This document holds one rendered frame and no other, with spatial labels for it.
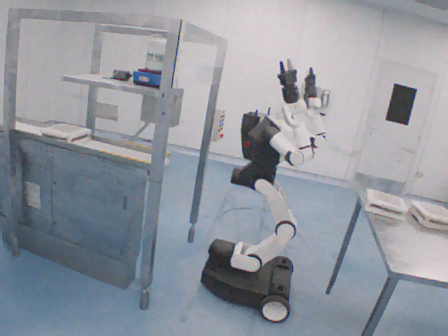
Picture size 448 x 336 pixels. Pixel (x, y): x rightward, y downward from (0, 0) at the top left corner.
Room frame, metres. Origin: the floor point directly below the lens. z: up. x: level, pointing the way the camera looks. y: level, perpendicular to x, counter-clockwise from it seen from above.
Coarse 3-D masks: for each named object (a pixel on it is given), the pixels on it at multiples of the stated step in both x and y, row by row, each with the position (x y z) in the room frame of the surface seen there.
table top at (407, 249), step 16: (384, 224) 1.62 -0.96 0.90; (400, 224) 1.66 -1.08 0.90; (416, 224) 1.70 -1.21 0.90; (384, 240) 1.42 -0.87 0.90; (400, 240) 1.44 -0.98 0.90; (416, 240) 1.47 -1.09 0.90; (432, 240) 1.50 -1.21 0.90; (384, 256) 1.27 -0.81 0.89; (400, 256) 1.27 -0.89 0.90; (416, 256) 1.29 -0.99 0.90; (432, 256) 1.31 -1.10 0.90; (400, 272) 1.13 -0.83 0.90; (416, 272) 1.14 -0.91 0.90; (432, 272) 1.16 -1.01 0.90
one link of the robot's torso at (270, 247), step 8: (280, 232) 1.96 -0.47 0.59; (288, 232) 1.95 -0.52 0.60; (264, 240) 2.11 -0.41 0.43; (272, 240) 2.02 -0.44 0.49; (280, 240) 1.96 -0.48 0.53; (288, 240) 1.96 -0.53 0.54; (248, 248) 2.14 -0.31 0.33; (256, 248) 2.07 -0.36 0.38; (264, 248) 2.02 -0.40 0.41; (272, 248) 2.00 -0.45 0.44; (280, 248) 1.98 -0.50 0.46; (248, 256) 2.03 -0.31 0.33; (256, 256) 2.02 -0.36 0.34; (264, 256) 2.02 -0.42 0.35; (272, 256) 2.01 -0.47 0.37
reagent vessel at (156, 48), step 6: (150, 42) 1.87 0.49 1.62; (156, 42) 1.86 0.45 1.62; (162, 42) 1.86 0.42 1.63; (150, 48) 1.87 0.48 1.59; (156, 48) 1.86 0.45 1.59; (162, 48) 1.86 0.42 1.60; (150, 54) 1.87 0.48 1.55; (156, 54) 1.86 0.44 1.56; (162, 54) 1.87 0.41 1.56; (150, 60) 1.86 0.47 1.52; (156, 60) 1.86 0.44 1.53; (162, 60) 1.87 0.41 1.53; (150, 66) 1.86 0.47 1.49; (156, 66) 1.86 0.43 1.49; (162, 66) 1.87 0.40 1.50
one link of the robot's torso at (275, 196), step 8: (256, 184) 2.02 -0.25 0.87; (264, 184) 2.01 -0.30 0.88; (264, 192) 2.00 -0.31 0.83; (272, 192) 1.99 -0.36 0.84; (280, 192) 2.11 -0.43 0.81; (272, 200) 2.00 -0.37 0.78; (280, 200) 1.99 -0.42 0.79; (272, 208) 2.02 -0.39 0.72; (280, 208) 2.02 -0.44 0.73; (288, 208) 2.10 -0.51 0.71; (280, 216) 2.01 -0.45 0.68; (288, 216) 2.00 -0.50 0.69; (280, 224) 2.00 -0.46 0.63; (288, 224) 1.98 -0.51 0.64; (296, 224) 2.03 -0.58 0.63
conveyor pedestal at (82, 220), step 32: (0, 160) 2.03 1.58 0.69; (32, 160) 1.96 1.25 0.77; (0, 192) 2.03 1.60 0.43; (32, 192) 1.96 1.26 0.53; (64, 192) 1.91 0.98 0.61; (96, 192) 1.86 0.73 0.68; (128, 192) 1.81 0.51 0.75; (0, 224) 2.05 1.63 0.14; (32, 224) 1.97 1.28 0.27; (64, 224) 1.91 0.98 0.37; (96, 224) 1.86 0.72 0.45; (128, 224) 1.81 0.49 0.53; (64, 256) 1.92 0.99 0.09; (96, 256) 1.85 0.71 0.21; (128, 256) 1.82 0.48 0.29
